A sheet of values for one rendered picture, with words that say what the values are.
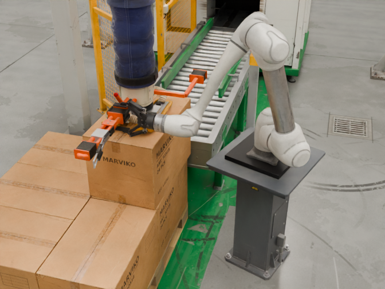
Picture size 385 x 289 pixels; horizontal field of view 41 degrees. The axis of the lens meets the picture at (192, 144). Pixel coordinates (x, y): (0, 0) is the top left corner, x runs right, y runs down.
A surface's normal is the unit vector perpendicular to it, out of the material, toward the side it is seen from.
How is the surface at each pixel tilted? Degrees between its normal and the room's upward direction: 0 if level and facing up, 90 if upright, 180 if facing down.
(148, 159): 90
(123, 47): 72
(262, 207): 90
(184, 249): 0
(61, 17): 90
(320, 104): 0
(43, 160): 0
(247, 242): 90
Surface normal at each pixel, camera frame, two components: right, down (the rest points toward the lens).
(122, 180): -0.33, 0.50
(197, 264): 0.00, -0.85
